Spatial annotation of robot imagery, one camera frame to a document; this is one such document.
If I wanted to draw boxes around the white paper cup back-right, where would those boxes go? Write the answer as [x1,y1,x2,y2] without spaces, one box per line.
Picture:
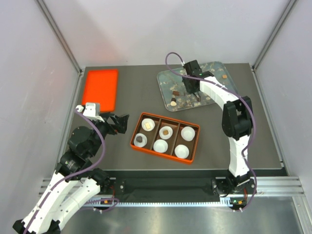
[181,126,195,141]

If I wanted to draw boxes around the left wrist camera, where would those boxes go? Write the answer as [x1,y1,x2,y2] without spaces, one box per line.
[75,102,105,122]

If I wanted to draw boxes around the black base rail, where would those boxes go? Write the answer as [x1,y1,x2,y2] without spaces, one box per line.
[105,170,229,203]

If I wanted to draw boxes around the orange chocolate box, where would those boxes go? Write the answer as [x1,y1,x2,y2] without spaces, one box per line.
[130,112,200,164]

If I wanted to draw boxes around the white paper cup back-middle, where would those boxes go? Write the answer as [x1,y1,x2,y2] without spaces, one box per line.
[159,126,173,140]

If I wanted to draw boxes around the metal tongs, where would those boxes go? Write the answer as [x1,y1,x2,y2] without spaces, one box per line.
[193,92,201,102]

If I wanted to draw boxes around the floral blue tray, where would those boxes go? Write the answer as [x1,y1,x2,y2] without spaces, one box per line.
[157,61,238,112]

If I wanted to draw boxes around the white paper cup front-right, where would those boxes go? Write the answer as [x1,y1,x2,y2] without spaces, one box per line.
[175,144,190,159]

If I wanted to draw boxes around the orange box lid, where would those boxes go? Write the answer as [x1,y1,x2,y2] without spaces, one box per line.
[81,69,118,112]

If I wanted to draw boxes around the white paper cup front-left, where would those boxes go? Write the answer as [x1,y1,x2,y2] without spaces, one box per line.
[134,133,147,148]

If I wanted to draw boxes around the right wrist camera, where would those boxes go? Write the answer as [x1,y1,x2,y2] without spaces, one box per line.
[183,60,202,77]

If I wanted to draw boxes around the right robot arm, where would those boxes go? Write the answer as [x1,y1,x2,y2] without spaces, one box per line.
[183,71,254,194]

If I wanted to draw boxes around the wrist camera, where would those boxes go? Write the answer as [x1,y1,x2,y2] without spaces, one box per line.
[183,60,202,77]
[75,102,105,122]

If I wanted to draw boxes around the white paper cup back-left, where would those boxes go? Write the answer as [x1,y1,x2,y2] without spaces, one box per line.
[141,118,156,132]

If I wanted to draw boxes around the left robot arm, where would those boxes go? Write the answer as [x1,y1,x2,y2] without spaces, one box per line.
[13,113,129,234]

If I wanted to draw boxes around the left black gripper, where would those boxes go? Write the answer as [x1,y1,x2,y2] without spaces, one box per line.
[89,111,129,157]

